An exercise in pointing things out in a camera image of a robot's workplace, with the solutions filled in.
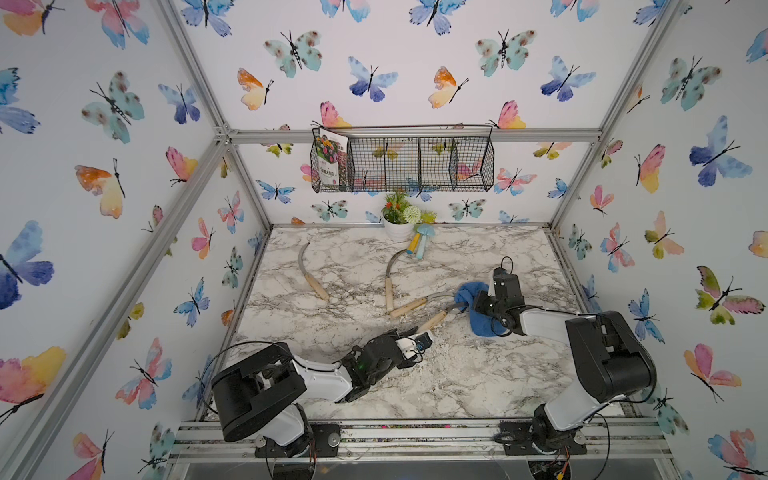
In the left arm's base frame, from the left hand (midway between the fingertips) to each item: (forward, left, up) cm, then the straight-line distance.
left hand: (419, 329), depth 83 cm
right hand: (+14, -19, -6) cm, 24 cm away
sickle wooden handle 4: (+13, -1, -9) cm, 16 cm away
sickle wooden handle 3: (+21, +8, -10) cm, 25 cm away
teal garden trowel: (+45, -6, -8) cm, 46 cm away
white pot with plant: (+43, +4, +1) cm, 44 cm away
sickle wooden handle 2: (+2, -4, -1) cm, 5 cm away
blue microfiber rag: (+4, -19, -5) cm, 20 cm away
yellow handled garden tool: (+39, -1, -9) cm, 40 cm away
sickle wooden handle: (+24, +36, -9) cm, 45 cm away
